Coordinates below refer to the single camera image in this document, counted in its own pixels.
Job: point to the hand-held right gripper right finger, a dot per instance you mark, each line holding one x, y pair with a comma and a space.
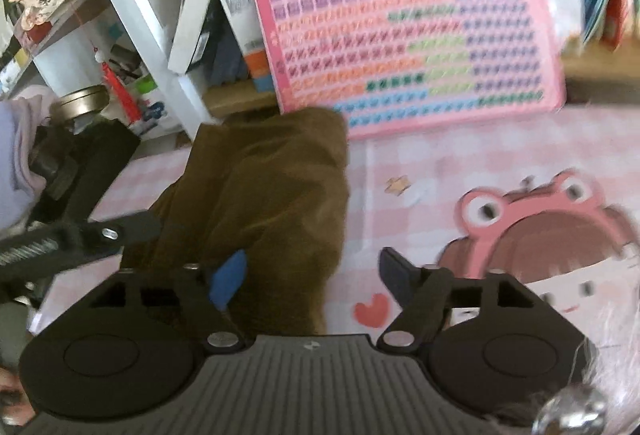
395, 275

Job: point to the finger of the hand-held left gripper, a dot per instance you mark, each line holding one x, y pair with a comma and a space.
125, 229

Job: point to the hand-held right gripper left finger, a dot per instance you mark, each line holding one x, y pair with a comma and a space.
227, 282

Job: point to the brown velvet garment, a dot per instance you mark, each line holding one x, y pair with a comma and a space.
260, 185

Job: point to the black case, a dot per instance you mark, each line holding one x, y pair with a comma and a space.
95, 165

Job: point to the pink checked printed tablecloth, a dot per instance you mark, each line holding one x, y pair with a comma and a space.
425, 175

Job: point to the lavender folded cloth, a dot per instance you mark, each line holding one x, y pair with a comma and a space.
17, 150

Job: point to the white tub with green lid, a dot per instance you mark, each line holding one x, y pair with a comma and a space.
150, 110

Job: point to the gold round tin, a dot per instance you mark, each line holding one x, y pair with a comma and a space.
80, 101

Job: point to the white shelf unit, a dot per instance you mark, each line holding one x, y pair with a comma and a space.
135, 15

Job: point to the shiny metal ball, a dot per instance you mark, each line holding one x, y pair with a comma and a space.
570, 411

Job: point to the white box with orange label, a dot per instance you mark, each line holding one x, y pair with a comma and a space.
250, 35

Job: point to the thick white book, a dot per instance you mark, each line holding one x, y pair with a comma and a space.
200, 10

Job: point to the white fluffy fabric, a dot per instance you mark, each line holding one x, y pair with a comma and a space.
617, 365

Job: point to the pink toy keyboard board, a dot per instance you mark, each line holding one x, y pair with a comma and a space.
410, 30

